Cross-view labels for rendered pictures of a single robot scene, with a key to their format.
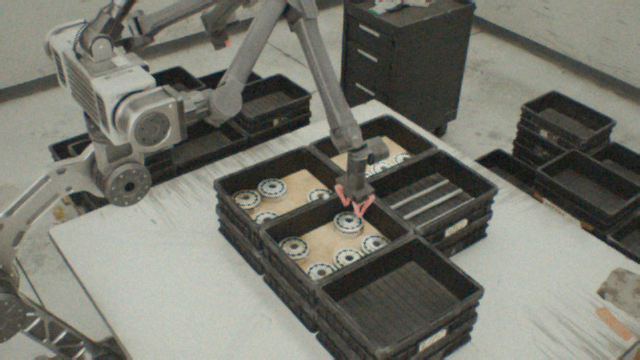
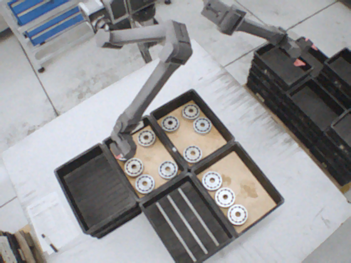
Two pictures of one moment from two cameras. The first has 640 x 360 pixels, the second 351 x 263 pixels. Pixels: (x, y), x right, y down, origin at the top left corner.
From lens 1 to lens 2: 192 cm
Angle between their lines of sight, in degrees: 61
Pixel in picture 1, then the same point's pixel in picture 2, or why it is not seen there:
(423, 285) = (116, 209)
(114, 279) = not seen: hidden behind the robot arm
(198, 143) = (323, 107)
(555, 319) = not seen: outside the picture
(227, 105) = (98, 39)
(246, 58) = (127, 34)
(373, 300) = (108, 180)
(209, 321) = not seen: hidden behind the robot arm
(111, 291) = (150, 70)
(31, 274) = (238, 60)
